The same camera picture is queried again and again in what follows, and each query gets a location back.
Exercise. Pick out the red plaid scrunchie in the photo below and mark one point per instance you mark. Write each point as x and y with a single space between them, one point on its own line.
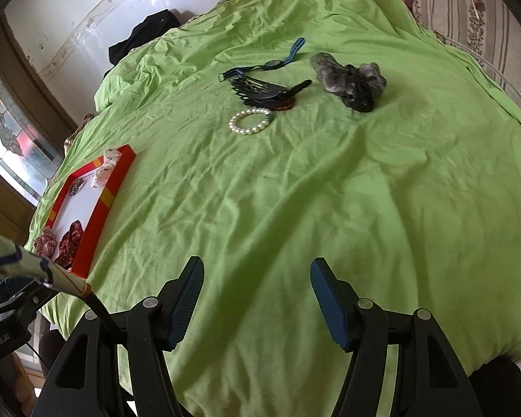
45 245

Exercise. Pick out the grey sheer scrunchie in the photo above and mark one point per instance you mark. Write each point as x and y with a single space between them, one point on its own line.
328 74

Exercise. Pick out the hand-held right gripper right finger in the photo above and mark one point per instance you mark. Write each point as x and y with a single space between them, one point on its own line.
330 308

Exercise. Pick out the stained glass window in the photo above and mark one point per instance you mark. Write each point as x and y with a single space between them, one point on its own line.
8 139

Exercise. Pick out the red cardboard box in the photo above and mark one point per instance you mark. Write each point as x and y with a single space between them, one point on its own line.
108 191

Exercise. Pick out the black claw clip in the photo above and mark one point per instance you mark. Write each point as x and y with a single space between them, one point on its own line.
360 95

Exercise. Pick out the red polka dot scrunchie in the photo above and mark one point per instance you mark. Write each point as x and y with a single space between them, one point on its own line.
71 241

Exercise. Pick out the black cloth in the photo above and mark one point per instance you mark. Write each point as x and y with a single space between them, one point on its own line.
147 34

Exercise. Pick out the beige fringed cloth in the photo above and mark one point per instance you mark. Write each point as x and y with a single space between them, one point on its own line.
76 134

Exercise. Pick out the person's dark trouser leg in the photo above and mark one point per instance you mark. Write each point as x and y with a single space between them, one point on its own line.
52 347

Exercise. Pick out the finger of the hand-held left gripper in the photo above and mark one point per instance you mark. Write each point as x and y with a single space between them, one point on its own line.
34 306

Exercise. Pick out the white polka dot bow scrunchie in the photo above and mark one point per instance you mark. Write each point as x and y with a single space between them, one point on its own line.
106 167

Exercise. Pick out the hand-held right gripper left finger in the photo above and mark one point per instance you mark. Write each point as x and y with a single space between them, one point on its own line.
186 308

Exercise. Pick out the green bed sheet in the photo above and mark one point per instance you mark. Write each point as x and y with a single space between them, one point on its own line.
286 208

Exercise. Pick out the black hair claw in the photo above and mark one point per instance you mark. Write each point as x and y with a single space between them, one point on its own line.
260 89

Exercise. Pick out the striped floral sofa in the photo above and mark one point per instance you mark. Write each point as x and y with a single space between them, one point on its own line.
482 21

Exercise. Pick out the small black hair clip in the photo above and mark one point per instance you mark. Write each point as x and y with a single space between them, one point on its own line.
301 86

